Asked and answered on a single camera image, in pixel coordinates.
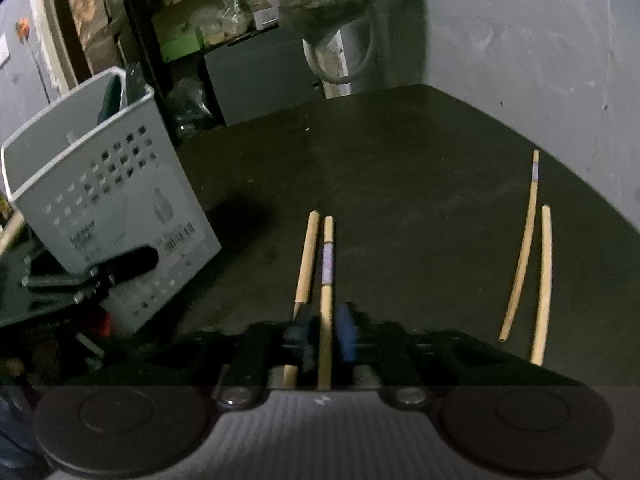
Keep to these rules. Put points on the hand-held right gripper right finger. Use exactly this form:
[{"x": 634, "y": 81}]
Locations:
[{"x": 346, "y": 335}]

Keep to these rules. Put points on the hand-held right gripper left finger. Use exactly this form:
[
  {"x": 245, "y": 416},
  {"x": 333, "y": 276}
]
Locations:
[{"x": 299, "y": 340}]

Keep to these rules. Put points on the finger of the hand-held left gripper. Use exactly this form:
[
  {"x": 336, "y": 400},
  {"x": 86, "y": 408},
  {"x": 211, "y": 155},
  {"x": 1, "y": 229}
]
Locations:
[{"x": 130, "y": 262}]

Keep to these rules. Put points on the banded wooden chopstick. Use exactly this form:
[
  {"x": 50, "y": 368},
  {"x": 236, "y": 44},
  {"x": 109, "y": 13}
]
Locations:
[
  {"x": 525, "y": 250},
  {"x": 326, "y": 310}
]

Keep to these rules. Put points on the white perforated utensil basket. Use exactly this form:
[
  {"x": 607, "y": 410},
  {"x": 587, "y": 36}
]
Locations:
[{"x": 125, "y": 220}]

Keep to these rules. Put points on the plain wooden chopstick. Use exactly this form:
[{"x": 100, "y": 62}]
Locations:
[
  {"x": 307, "y": 260},
  {"x": 546, "y": 280}
]

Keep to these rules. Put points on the dark green spoon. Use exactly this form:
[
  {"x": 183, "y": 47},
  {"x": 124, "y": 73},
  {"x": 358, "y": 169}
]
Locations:
[{"x": 111, "y": 100}]

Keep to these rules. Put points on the wooden counter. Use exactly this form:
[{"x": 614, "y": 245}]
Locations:
[{"x": 11, "y": 232}]

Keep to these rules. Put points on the black plastic bag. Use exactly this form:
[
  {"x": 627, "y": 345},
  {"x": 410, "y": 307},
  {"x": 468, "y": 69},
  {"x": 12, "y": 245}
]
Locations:
[{"x": 192, "y": 105}]

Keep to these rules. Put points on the green box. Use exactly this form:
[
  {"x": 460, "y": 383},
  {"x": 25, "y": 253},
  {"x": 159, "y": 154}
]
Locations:
[{"x": 180, "y": 45}]

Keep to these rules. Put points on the grey cabinet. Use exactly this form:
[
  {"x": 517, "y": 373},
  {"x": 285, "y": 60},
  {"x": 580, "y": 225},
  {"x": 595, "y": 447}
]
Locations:
[{"x": 260, "y": 80}]

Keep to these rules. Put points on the dark wooden door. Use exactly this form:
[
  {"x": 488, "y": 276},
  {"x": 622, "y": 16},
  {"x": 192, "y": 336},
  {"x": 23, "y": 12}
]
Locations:
[{"x": 95, "y": 20}]

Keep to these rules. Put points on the clear bags of food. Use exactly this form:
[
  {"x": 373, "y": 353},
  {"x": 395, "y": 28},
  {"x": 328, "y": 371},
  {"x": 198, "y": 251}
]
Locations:
[{"x": 227, "y": 15}]

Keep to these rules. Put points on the small white box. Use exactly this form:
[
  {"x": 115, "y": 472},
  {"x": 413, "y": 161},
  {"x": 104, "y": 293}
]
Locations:
[{"x": 265, "y": 19}]

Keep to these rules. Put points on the wooden door frame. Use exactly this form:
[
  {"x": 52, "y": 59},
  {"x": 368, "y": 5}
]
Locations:
[{"x": 50, "y": 20}]

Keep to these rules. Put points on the orange wall hook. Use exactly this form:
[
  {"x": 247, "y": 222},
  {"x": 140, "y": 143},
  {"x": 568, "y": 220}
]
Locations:
[{"x": 22, "y": 26}]

